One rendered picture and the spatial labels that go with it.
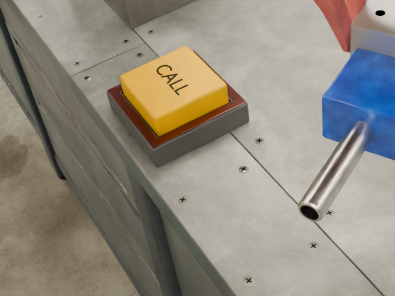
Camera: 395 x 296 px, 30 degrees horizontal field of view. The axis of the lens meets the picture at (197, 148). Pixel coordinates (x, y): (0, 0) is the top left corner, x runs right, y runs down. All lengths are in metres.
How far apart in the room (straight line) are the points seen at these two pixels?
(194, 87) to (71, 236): 1.07
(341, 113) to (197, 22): 0.33
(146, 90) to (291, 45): 0.14
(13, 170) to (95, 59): 1.13
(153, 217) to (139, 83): 0.35
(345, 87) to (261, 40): 0.28
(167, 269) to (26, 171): 0.83
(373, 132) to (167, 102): 0.21
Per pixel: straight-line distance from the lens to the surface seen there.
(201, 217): 0.50
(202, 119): 0.53
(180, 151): 0.53
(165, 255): 0.94
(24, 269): 1.55
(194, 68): 0.55
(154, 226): 0.89
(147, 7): 0.66
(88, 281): 1.49
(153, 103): 0.53
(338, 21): 0.36
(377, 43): 0.37
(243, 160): 0.53
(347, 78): 0.36
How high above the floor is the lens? 1.18
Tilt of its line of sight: 45 degrees down
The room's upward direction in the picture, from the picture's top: 10 degrees counter-clockwise
